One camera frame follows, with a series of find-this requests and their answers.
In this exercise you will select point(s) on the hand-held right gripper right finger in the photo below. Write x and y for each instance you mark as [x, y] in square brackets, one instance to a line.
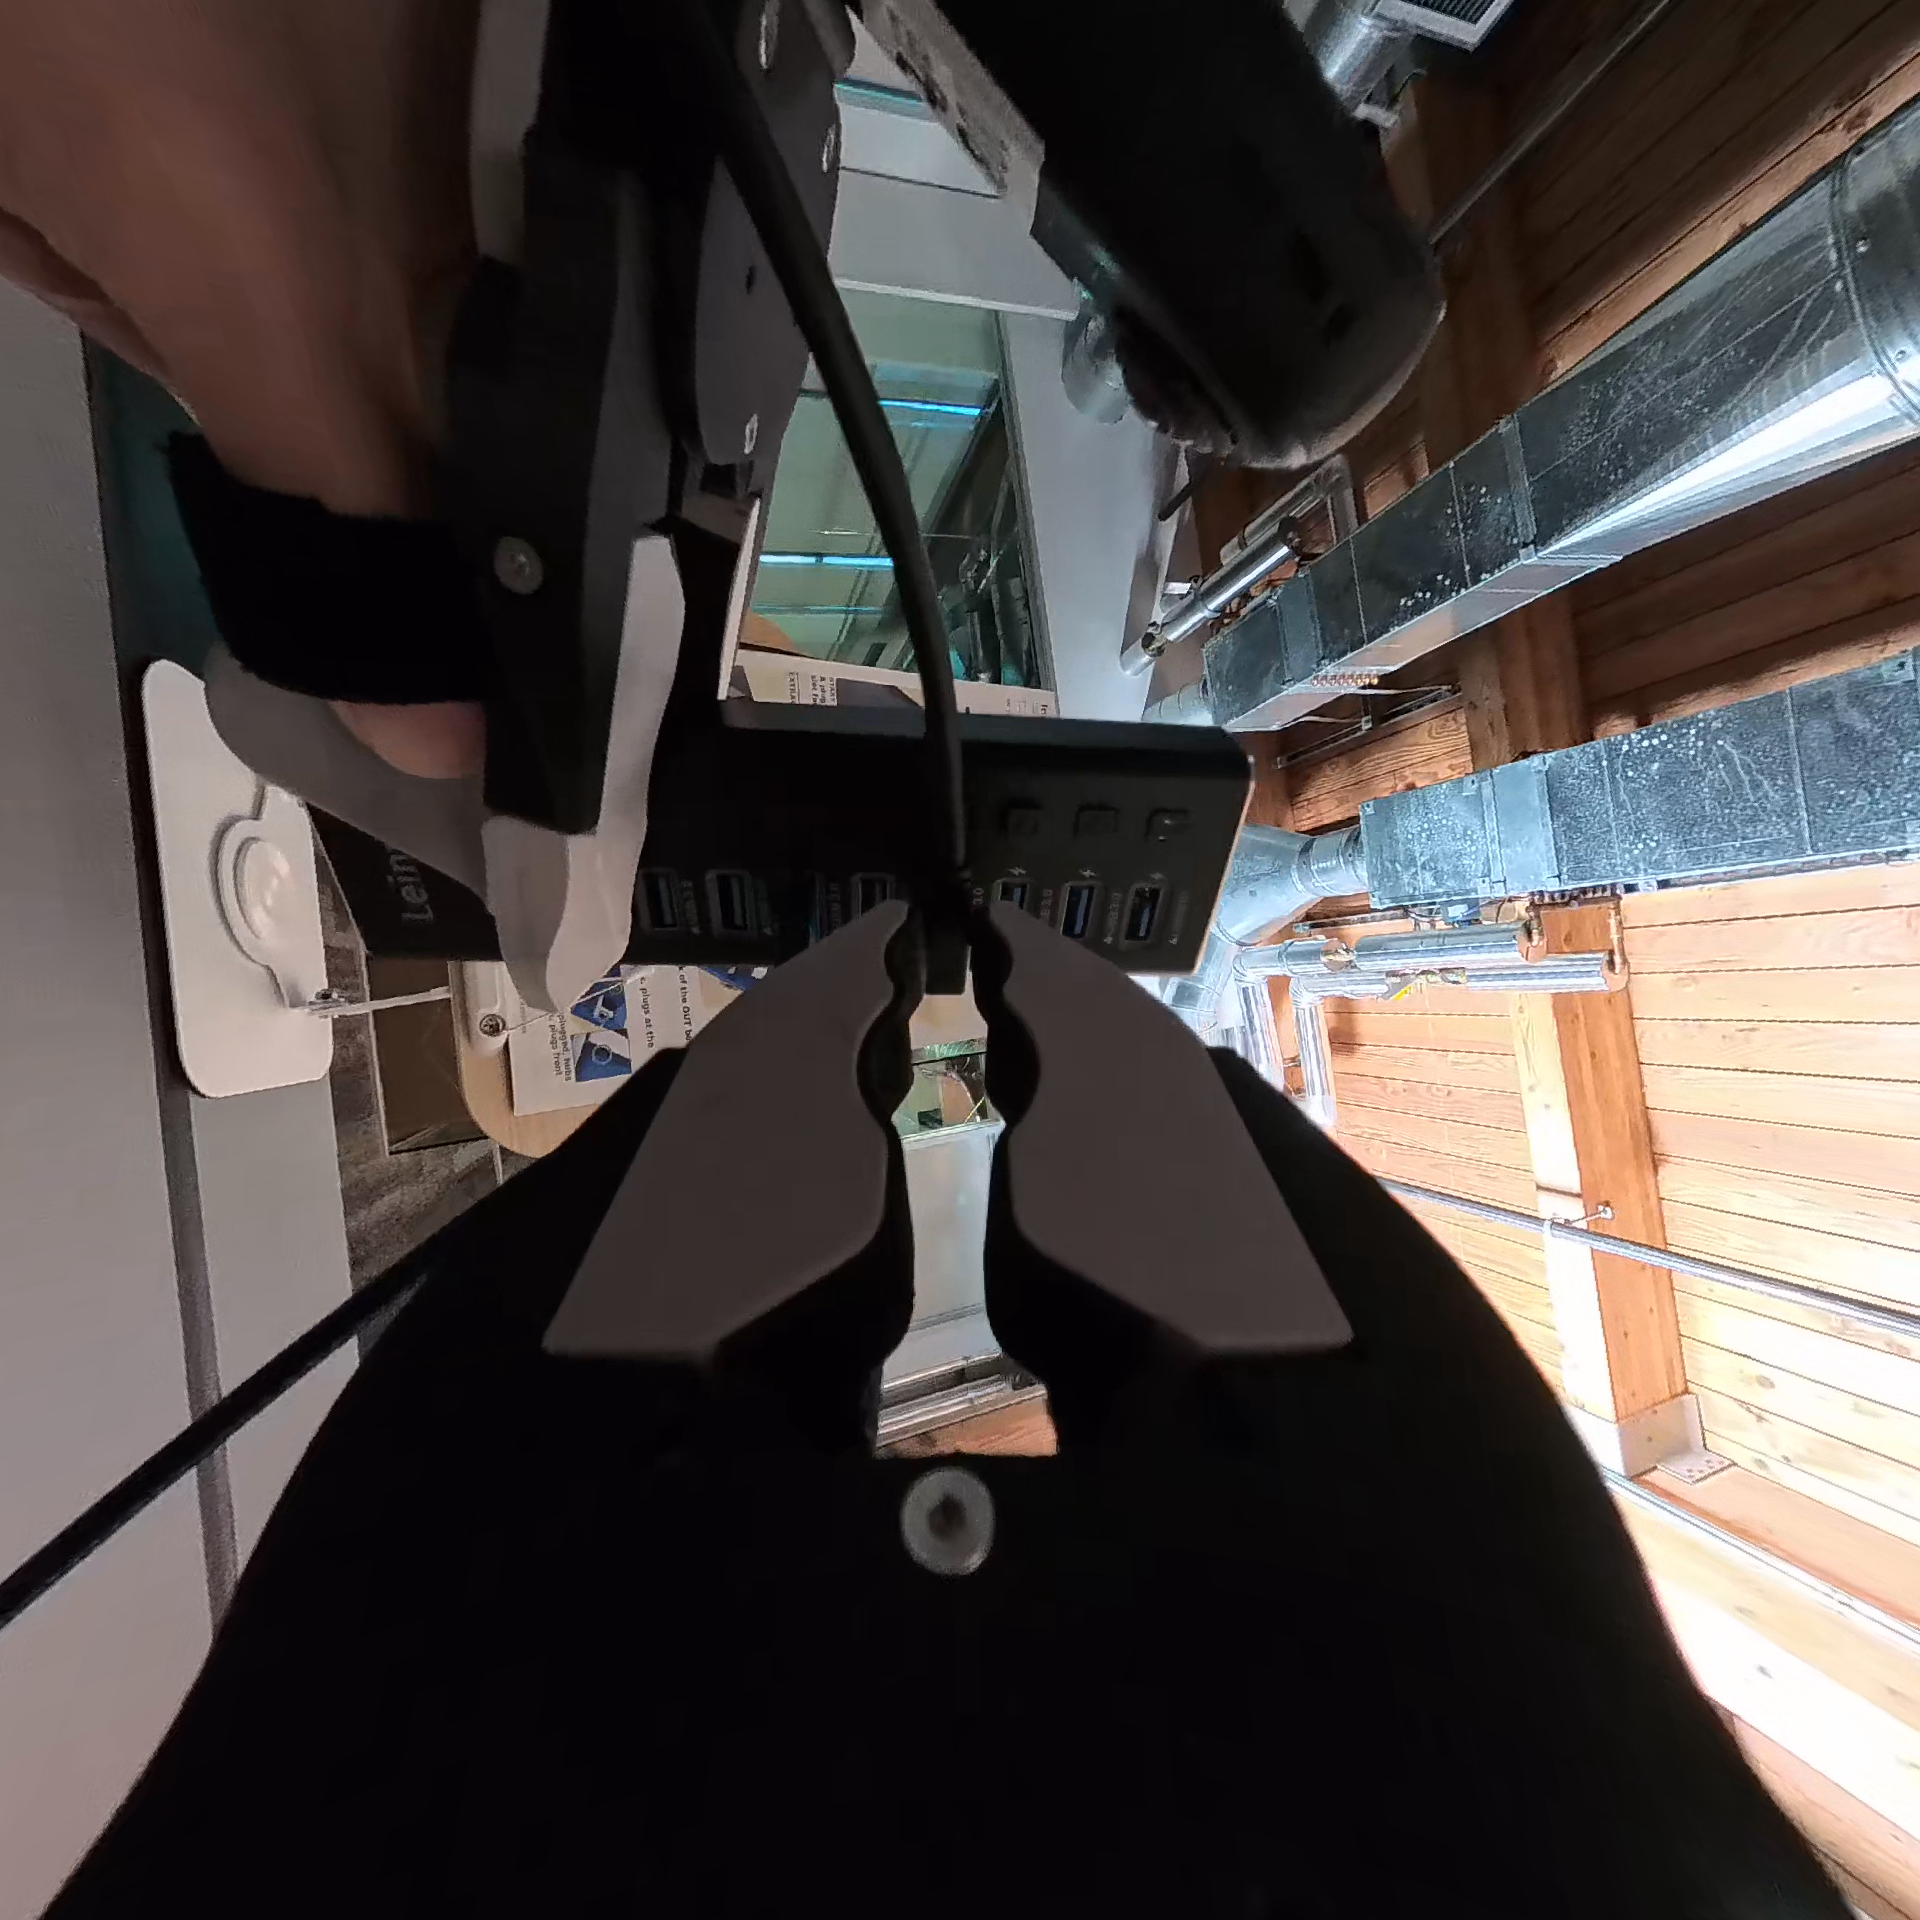
[1170, 1200]

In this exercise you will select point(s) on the wooden instruction board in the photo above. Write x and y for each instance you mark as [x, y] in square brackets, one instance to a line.
[570, 1049]

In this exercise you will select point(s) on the brown cardboard box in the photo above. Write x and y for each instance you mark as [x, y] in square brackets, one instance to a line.
[421, 1080]

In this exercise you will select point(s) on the dark rectangular metal duct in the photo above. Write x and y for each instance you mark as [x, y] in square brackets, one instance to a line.
[1651, 780]

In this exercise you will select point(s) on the round duct with grille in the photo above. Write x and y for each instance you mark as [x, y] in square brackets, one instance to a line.
[1381, 38]

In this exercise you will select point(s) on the rectangular metal air duct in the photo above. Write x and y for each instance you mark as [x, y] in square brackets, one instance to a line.
[1651, 450]

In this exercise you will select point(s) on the person's left hand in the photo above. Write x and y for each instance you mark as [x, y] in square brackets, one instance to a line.
[225, 195]

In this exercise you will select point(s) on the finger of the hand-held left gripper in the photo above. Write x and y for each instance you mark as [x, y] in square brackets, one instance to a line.
[637, 721]

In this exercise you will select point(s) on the black USB hub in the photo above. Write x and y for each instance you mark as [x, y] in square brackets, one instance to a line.
[838, 780]

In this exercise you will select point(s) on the silver pipe fitting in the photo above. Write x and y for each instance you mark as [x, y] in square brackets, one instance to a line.
[1214, 592]

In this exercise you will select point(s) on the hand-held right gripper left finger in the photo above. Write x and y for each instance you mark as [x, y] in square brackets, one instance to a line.
[721, 1200]

